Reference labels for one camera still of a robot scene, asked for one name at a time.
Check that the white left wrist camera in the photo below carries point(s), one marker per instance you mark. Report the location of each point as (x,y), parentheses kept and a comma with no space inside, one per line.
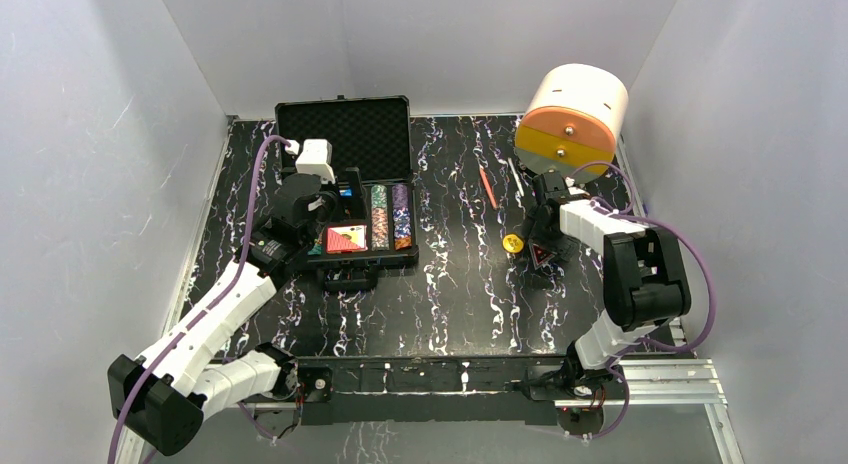
(313,157)

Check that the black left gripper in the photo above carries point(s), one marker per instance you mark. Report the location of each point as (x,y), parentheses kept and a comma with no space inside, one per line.
(348,192)

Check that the red triangle card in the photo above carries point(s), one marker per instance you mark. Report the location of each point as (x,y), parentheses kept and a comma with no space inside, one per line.
(540,256)

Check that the blue white chip stack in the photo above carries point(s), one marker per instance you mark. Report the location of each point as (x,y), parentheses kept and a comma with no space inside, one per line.
(401,223)

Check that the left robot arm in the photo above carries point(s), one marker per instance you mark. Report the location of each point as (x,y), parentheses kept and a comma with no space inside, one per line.
(199,328)

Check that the green chip stack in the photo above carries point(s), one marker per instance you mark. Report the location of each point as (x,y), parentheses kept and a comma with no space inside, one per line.
(379,197)

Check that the orange red chip stack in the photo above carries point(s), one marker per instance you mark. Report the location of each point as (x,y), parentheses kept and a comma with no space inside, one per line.
(404,242)

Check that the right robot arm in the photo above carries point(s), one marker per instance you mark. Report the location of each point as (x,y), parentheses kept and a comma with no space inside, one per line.
(644,282)

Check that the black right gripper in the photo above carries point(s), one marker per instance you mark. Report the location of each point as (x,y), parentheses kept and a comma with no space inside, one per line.
(565,246)

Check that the orange pencil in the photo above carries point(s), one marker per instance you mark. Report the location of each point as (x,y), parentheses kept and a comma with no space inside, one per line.
(487,187)

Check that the purple chip stack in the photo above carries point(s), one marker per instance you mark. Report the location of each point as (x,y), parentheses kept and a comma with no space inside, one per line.
(400,197)

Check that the yellow round button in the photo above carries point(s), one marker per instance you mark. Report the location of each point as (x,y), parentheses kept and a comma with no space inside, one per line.
(513,244)

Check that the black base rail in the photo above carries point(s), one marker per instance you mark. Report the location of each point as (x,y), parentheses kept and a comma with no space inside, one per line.
(325,391)

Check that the orange blue chip stack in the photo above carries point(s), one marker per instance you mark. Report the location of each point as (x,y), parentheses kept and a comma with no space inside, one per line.
(380,237)

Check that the round drawer cabinet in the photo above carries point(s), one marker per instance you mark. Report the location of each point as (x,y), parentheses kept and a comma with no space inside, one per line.
(573,123)

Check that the red poker card deck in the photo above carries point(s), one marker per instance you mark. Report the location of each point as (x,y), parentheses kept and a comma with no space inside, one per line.
(346,239)

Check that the black poker set case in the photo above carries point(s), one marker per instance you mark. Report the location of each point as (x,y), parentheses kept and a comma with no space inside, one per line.
(374,135)

